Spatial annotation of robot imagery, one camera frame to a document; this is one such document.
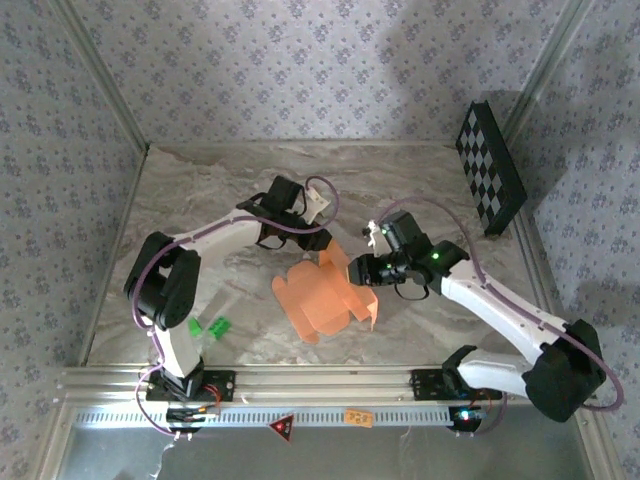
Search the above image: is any orange paper box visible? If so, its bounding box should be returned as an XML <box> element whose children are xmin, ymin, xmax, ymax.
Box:
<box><xmin>271</xmin><ymin>243</ymin><xmax>380</xmax><ymax>345</ymax></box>

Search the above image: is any black white checkerboard board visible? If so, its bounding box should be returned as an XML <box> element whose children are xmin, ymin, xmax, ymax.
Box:
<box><xmin>454</xmin><ymin>100</ymin><xmax>529</xmax><ymax>238</ymax></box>

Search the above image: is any large green block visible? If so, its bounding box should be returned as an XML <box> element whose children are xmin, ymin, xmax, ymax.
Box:
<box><xmin>207</xmin><ymin>317</ymin><xmax>233</xmax><ymax>341</ymax></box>

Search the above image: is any black controller board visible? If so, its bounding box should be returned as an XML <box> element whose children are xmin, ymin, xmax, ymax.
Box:
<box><xmin>166</xmin><ymin>407</ymin><xmax>222</xmax><ymax>427</ymax></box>
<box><xmin>449</xmin><ymin>405</ymin><xmax>489</xmax><ymax>427</ymax></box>

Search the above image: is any red triangle warning sticker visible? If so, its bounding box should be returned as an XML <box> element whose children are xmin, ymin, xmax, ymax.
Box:
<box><xmin>268</xmin><ymin>412</ymin><xmax>296</xmax><ymax>444</ymax></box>

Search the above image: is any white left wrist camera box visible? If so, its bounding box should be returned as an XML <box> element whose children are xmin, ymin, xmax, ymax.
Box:
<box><xmin>302</xmin><ymin>184</ymin><xmax>331</xmax><ymax>224</ymax></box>

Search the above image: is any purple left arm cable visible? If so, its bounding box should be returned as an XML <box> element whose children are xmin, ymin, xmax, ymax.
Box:
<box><xmin>130</xmin><ymin>175</ymin><xmax>342</xmax><ymax>441</ymax></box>

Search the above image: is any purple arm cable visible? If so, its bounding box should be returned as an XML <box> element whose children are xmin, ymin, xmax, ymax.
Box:
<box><xmin>372</xmin><ymin>197</ymin><xmax>626</xmax><ymax>439</ymax></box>
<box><xmin>130</xmin><ymin>175</ymin><xmax>342</xmax><ymax>441</ymax></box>

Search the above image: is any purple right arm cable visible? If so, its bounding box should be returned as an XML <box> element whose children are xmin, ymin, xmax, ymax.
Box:
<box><xmin>372</xmin><ymin>197</ymin><xmax>626</xmax><ymax>439</ymax></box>

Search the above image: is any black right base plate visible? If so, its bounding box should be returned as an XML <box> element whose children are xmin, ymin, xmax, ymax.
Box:
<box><xmin>410</xmin><ymin>368</ymin><xmax>454</xmax><ymax>401</ymax></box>

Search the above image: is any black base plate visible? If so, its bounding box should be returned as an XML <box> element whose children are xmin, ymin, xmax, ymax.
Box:
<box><xmin>144</xmin><ymin>368</ymin><xmax>237</xmax><ymax>402</ymax></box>
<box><xmin>410</xmin><ymin>368</ymin><xmax>454</xmax><ymax>401</ymax></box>

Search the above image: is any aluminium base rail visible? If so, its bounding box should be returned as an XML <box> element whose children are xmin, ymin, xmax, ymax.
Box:
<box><xmin>54</xmin><ymin>367</ymin><xmax>506</xmax><ymax>406</ymax></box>

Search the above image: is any white slotted cable duct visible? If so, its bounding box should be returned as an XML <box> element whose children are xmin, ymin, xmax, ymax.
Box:
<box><xmin>74</xmin><ymin>405</ymin><xmax>456</xmax><ymax>430</ymax></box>

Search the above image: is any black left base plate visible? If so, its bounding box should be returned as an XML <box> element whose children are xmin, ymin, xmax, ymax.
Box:
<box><xmin>144</xmin><ymin>368</ymin><xmax>237</xmax><ymax>402</ymax></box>

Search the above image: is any aluminium frame post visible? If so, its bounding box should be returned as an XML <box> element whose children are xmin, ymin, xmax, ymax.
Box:
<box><xmin>49</xmin><ymin>0</ymin><xmax>152</xmax><ymax>154</ymax></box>
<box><xmin>501</xmin><ymin>0</ymin><xmax>600</xmax><ymax>144</ymax></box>

